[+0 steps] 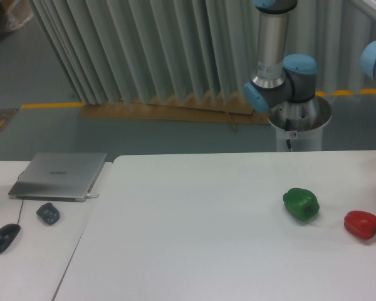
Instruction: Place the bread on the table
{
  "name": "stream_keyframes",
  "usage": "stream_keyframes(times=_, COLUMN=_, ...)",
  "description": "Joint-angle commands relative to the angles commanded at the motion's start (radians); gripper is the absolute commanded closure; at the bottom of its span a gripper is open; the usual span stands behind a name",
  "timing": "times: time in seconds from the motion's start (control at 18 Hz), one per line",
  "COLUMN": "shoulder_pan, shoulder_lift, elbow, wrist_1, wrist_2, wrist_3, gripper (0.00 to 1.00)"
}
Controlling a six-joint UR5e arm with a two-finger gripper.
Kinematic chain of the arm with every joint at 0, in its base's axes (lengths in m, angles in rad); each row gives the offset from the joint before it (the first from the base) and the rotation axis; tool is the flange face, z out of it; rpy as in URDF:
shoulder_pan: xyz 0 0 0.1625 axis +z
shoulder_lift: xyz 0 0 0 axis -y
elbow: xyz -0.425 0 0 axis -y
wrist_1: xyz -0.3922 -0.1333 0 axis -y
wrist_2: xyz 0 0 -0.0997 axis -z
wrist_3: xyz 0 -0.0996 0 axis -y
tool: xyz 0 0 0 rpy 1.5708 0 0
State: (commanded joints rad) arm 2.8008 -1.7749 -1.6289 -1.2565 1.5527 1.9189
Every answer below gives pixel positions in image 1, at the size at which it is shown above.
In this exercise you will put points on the green bell pepper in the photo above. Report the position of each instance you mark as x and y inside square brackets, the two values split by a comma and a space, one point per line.
[302, 204]

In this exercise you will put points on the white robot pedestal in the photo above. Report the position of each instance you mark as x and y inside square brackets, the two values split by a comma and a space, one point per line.
[299, 126]

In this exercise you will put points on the white usb plug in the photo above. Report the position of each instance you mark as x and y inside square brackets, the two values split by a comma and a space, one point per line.
[90, 196]

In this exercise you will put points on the black computer mouse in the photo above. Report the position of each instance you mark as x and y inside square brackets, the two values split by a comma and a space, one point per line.
[7, 235]

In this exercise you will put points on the brown cardboard sheet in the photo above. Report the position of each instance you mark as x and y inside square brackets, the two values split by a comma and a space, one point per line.
[233, 111]

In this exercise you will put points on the black small controller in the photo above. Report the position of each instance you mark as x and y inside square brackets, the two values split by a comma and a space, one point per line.
[48, 213]

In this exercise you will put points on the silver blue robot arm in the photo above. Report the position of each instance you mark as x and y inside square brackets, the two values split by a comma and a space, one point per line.
[274, 56]

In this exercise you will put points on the grey-green pleated curtain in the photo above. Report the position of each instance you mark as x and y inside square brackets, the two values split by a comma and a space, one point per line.
[138, 50]

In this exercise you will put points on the red bell pepper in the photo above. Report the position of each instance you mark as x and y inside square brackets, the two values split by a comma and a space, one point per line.
[360, 224]

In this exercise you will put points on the silver closed laptop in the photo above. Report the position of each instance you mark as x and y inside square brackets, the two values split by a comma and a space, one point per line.
[59, 176]

